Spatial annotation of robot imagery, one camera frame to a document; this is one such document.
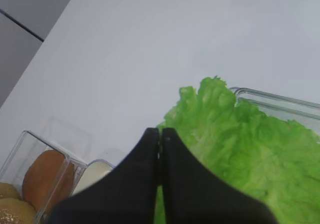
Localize plain bun half in container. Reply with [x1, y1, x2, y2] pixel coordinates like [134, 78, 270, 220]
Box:
[22, 150, 75, 212]

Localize green lettuce leaf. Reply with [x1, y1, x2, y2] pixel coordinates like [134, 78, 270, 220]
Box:
[159, 77, 320, 223]

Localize clear lettuce and cheese container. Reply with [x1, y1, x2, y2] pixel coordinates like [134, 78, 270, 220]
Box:
[229, 87, 320, 144]

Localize left sesame top bun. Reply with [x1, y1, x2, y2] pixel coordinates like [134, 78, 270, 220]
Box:
[0, 182, 21, 200]

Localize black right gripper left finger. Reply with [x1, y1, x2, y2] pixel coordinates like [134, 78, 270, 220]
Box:
[46, 128, 160, 224]

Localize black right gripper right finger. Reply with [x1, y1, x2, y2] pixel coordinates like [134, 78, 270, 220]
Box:
[161, 128, 278, 223]

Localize clear bun container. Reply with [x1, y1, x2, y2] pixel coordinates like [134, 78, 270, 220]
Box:
[0, 131, 87, 223]

